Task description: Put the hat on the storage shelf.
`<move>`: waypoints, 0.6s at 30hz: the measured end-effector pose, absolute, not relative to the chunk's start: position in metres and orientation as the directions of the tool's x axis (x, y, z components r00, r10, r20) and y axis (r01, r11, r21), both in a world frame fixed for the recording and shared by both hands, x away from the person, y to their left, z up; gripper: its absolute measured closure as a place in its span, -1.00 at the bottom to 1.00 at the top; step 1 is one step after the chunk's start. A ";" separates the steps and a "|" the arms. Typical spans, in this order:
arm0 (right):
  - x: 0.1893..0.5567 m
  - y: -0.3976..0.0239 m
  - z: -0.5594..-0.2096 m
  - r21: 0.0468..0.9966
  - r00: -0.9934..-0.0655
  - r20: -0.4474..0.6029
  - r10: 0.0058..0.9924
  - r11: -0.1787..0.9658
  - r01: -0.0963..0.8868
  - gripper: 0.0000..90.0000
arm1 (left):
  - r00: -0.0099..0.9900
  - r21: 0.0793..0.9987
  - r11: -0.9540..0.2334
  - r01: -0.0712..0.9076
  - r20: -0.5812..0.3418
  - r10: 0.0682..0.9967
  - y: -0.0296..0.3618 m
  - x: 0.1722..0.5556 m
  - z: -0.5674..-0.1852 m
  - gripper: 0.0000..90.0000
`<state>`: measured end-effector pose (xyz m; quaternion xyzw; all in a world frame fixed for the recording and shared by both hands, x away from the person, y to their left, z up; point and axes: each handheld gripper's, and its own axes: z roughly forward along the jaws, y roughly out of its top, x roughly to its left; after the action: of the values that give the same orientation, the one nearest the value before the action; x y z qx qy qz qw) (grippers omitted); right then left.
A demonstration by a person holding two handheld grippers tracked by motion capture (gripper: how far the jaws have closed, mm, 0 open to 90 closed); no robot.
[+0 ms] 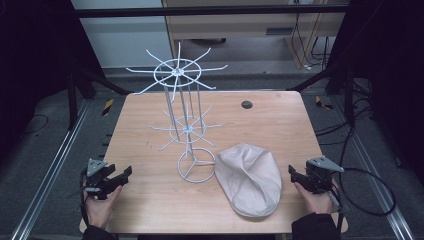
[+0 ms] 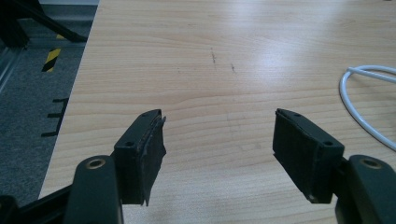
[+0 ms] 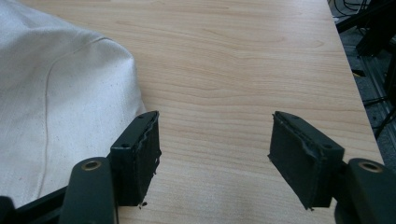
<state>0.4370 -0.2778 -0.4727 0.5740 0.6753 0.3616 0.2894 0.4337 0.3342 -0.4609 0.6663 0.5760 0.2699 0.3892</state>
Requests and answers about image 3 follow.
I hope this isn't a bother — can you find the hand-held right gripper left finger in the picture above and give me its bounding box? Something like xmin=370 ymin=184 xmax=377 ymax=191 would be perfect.
xmin=109 ymin=110 xmax=163 ymax=207

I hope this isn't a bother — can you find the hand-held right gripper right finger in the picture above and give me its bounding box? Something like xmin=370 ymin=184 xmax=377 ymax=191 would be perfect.
xmin=267 ymin=110 xmax=346 ymax=211

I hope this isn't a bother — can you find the white canvas cloth bag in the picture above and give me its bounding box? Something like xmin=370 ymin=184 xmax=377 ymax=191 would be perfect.
xmin=0 ymin=0 xmax=147 ymax=209

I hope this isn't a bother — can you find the black metal stand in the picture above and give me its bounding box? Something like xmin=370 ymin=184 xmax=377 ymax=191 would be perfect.
xmin=335 ymin=0 xmax=396 ymax=105

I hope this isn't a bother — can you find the black cable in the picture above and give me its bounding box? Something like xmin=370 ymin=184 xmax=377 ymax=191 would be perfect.
xmin=362 ymin=96 xmax=396 ymax=139

